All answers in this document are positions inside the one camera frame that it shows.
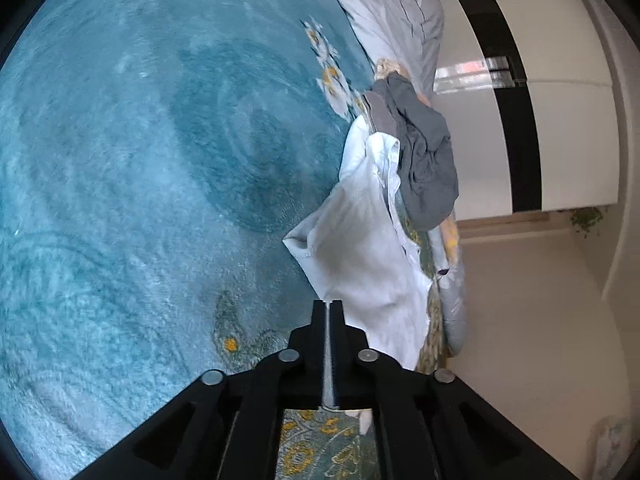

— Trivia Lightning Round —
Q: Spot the blue floral fleece blanket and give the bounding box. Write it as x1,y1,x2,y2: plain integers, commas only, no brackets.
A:
0,0,451,480

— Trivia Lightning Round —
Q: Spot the grey sweatshirt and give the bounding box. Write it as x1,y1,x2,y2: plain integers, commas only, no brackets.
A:
364,71,460,232

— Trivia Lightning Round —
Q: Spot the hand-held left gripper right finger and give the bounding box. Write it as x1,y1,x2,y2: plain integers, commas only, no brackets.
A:
331,300,581,480

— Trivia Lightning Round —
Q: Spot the light blue printed t-shirt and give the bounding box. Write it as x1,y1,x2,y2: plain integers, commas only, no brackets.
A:
282,115,433,431

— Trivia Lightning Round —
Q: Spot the white and black wardrobe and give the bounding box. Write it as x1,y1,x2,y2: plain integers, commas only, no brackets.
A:
430,0,626,221

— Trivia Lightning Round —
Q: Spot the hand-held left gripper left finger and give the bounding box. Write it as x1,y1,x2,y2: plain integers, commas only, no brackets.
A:
62,300,326,480

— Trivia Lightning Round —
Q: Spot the green plant wall sticker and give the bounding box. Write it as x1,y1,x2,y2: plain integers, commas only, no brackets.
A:
570,206,608,238

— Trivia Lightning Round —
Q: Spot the grey-blue floral duvet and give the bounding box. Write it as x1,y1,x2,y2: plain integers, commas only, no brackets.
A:
317,0,471,358

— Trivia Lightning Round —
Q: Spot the pale floral cloth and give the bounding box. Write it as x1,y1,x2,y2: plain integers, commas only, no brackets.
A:
592,417,638,480

